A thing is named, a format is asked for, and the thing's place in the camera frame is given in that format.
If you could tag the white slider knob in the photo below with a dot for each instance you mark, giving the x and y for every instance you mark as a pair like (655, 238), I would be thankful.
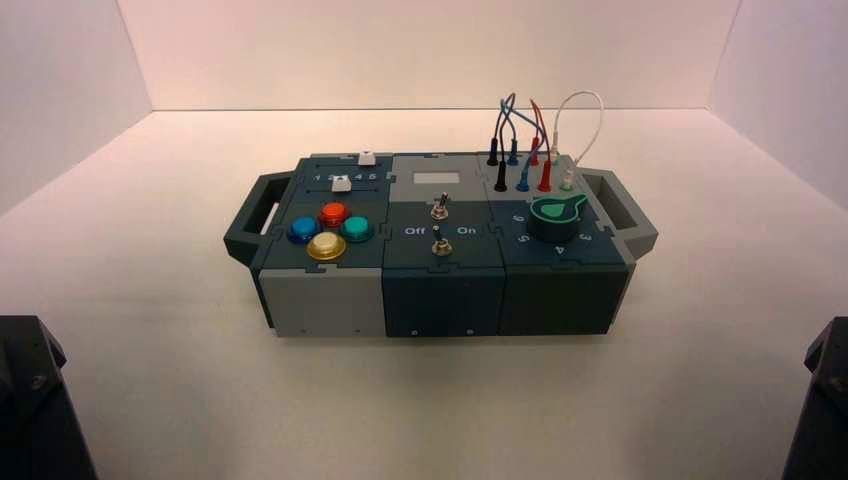
(367, 159)
(340, 184)

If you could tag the blue round push button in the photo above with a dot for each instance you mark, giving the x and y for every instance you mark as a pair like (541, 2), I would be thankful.
(304, 229)

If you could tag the green rotary knob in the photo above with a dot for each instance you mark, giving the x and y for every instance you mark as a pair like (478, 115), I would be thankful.
(554, 222)

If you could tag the dark teal grey control box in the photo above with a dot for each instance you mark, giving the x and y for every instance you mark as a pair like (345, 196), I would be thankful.
(444, 298)

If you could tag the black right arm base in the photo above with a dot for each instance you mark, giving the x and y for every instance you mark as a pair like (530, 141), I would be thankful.
(825, 411)

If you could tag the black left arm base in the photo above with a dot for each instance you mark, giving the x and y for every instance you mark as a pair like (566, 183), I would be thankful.
(33, 411)

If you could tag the metal toggle switch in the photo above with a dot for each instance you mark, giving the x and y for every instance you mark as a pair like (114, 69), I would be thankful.
(440, 246)
(440, 210)

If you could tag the yellow round push button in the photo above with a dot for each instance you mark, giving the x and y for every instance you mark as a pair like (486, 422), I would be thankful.
(326, 246)

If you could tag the red round push button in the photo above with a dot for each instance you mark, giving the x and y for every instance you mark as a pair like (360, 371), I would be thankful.
(333, 213)

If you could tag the green round push button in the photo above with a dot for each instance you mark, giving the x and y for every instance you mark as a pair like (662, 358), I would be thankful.
(357, 228)

